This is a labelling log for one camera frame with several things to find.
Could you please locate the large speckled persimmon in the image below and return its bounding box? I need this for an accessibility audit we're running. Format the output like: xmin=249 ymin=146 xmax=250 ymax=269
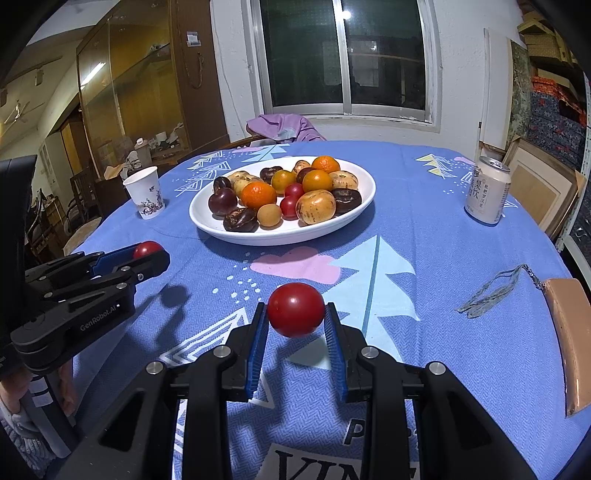
xmin=295 ymin=189 xmax=336 ymax=225

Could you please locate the purple garment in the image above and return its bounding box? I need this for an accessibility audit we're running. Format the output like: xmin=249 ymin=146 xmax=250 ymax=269
xmin=246 ymin=113 xmax=328 ymax=144

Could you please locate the sliding glass window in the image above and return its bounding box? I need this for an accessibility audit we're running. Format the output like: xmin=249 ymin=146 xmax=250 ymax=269
xmin=249 ymin=0 xmax=439 ymax=125

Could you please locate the wooden chair with lattice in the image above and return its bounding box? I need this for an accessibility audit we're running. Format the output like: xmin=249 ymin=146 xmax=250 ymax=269
xmin=228 ymin=131 xmax=269 ymax=151

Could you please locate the chair with beige seat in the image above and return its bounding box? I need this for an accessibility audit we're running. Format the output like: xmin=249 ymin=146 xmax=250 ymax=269
xmin=62 ymin=217 xmax=102 ymax=257

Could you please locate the white ceiling fan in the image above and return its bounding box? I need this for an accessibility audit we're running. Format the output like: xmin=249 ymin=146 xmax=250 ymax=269
xmin=2 ymin=99 xmax=33 ymax=127

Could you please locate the large purple plum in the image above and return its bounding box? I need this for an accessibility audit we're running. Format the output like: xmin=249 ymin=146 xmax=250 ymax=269
xmin=208 ymin=188 xmax=239 ymax=217

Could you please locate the hanging bead string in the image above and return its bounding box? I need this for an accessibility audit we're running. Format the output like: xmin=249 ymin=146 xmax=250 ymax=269
xmin=180 ymin=23 xmax=206 ymax=89

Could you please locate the dark wooden chair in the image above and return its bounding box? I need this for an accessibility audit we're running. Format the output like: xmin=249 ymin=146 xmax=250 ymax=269
xmin=69 ymin=166 xmax=100 ymax=217

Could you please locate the white plate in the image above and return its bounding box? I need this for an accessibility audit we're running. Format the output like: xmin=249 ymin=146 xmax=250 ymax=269
xmin=189 ymin=156 xmax=377 ymax=246

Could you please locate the blue printed tablecloth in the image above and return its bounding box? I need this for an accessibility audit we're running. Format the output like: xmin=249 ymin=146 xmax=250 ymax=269
xmin=69 ymin=140 xmax=578 ymax=480

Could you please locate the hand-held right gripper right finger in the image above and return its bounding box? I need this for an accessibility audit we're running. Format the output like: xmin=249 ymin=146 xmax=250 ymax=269
xmin=323 ymin=302 xmax=539 ymax=480

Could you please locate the silver drink can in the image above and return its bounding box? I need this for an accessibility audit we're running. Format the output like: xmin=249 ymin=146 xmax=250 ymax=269
xmin=464 ymin=155 xmax=512 ymax=226

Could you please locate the white board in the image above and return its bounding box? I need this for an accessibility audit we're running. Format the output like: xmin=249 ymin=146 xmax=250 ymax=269
xmin=478 ymin=28 xmax=514 ymax=151

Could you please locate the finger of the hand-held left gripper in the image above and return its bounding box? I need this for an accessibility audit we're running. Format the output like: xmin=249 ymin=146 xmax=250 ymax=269
xmin=25 ymin=244 xmax=141 ymax=285
xmin=28 ymin=250 xmax=171 ymax=305

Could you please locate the wooden picture frame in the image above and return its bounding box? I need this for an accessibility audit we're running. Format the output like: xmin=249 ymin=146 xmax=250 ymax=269
xmin=501 ymin=136 xmax=587 ymax=238

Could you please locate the tan leather pouch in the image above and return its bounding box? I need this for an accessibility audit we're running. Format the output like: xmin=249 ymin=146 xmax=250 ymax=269
xmin=542 ymin=278 xmax=591 ymax=418

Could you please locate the wooden glass cabinet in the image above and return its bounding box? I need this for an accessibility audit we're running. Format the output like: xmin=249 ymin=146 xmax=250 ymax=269
xmin=76 ymin=0 xmax=232 ymax=185

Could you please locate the white paper cup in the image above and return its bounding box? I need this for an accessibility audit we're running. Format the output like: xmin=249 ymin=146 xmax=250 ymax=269
xmin=122 ymin=166 xmax=165 ymax=221

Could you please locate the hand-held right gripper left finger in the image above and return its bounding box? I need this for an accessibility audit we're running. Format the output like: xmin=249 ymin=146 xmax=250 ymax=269
xmin=55 ymin=302 xmax=270 ymax=480

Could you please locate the crumpled white cloth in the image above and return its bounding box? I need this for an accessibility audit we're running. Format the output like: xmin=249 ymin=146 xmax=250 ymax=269
xmin=104 ymin=154 xmax=139 ymax=181

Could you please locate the grey lanyard strap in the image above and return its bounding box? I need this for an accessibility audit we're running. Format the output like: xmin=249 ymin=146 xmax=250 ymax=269
xmin=455 ymin=263 xmax=548 ymax=320

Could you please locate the person's left forearm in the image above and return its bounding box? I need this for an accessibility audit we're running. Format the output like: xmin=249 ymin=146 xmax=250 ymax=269
xmin=0 ymin=406 xmax=61 ymax=478

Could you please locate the small tan apricot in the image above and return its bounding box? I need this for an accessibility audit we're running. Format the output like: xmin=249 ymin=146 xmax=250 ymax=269
xmin=256 ymin=203 xmax=283 ymax=228

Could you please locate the person's left hand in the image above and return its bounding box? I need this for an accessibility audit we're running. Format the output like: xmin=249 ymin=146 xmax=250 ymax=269
xmin=0 ymin=364 xmax=78 ymax=418

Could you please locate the red-yellow apple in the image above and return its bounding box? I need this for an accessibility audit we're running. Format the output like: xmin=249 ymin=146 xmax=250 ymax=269
xmin=329 ymin=170 xmax=360 ymax=191

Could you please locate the green marbled panel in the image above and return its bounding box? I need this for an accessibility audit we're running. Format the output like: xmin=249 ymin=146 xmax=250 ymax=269
xmin=508 ymin=39 xmax=534 ymax=148

